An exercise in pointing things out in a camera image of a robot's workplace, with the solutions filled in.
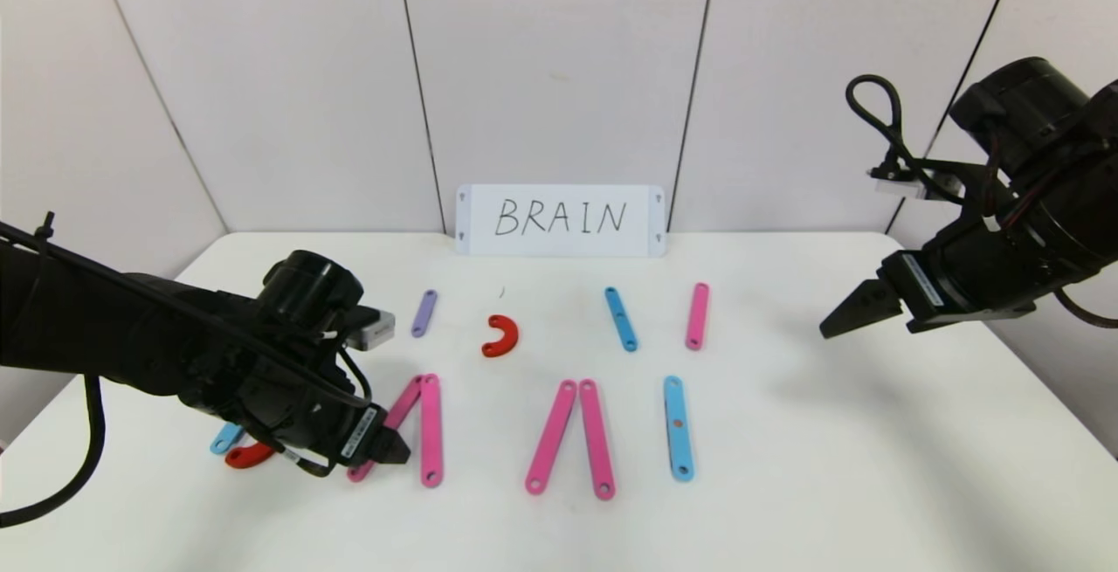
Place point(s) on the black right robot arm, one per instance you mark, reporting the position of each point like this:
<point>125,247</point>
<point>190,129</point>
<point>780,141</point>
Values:
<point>1048,118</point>

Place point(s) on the blue bar with orange dot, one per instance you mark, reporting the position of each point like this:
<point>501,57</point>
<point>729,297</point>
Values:
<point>679,454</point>

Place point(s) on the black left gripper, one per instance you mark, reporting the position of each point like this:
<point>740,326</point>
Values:
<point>362,435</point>

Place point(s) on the pink bar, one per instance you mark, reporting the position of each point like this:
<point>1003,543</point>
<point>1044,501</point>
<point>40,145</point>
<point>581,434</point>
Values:
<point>696,319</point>
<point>432,432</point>
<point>596,441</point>
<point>406,402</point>
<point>552,437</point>

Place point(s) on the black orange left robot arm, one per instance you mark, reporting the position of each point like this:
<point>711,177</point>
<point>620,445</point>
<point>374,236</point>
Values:
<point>131,327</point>

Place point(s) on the white BRAIN word sign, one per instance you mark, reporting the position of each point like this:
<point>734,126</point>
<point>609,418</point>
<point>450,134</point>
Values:
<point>524,245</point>

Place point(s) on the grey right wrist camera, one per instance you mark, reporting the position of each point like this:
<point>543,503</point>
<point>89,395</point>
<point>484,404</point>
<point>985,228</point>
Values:
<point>898,183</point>

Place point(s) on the large red arc piece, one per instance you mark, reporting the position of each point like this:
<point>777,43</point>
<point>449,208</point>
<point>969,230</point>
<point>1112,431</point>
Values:
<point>249,457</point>

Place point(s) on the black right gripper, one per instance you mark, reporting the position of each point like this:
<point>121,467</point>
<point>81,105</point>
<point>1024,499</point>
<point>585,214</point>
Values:
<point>922,282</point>

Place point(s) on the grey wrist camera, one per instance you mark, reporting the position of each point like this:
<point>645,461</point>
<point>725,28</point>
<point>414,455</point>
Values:
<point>898,183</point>
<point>371,329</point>

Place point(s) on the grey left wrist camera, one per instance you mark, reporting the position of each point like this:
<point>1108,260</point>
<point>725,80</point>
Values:
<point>371,329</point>

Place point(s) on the small red arc piece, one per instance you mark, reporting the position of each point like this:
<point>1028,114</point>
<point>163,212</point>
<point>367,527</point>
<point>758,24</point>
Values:
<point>514,336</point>

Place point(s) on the blue flat bar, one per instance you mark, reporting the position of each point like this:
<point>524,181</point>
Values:
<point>225,439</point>
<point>624,333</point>

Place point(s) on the short purple flat bar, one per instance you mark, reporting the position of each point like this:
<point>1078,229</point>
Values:
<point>425,314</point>

